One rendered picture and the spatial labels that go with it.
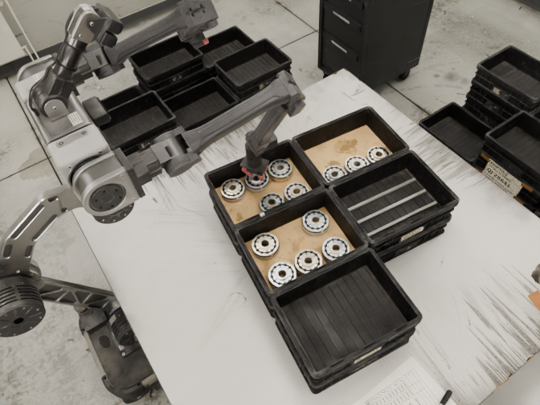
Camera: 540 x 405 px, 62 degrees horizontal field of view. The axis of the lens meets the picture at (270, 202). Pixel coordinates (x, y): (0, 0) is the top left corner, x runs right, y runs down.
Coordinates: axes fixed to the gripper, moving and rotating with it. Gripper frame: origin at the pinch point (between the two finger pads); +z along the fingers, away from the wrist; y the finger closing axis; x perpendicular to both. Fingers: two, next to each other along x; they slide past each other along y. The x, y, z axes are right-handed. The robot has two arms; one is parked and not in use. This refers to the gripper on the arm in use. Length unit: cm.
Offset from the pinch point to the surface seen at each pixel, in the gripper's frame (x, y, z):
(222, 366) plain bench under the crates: 70, -18, 17
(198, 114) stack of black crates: -67, 76, 50
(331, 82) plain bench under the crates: -86, -3, 18
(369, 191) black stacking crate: -12.8, -44.6, 4.1
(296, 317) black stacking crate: 48, -38, 4
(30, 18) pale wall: -117, 260, 51
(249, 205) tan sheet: 11.6, -1.9, 4.0
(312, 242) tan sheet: 18.2, -32.0, 3.8
